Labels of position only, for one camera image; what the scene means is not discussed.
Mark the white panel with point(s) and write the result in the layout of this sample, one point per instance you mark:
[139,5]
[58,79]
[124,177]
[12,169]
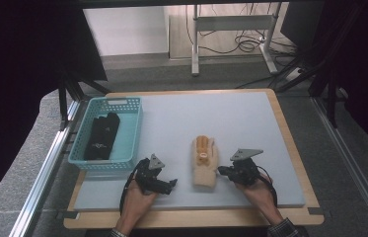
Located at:
[125,31]

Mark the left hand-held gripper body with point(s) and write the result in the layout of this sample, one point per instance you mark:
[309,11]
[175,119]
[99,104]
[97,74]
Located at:
[148,179]

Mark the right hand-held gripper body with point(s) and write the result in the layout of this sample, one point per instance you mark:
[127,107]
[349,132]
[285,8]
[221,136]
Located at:
[244,171]

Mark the black metal stand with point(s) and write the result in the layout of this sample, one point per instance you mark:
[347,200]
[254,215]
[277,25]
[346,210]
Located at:
[331,82]

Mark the person's left hand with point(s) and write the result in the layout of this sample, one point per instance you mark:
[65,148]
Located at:
[137,205]

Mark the aluminium rail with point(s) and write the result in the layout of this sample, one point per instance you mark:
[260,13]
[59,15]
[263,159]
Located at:
[352,164]
[45,174]

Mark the wooden table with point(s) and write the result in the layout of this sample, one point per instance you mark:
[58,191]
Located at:
[188,220]

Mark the person's right hand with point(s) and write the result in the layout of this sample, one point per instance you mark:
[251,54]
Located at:
[260,196]

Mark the white metal desk frame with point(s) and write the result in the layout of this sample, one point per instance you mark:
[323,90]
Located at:
[234,23]

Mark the teal plastic basket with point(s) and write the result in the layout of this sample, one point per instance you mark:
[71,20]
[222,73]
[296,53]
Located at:
[129,135]

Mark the black tripod stand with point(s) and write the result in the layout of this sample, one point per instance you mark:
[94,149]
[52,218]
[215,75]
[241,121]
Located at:
[68,89]

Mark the grey table mat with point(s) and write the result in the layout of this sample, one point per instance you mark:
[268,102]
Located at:
[178,125]

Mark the white power strip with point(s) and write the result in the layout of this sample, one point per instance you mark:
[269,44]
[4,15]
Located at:
[294,74]

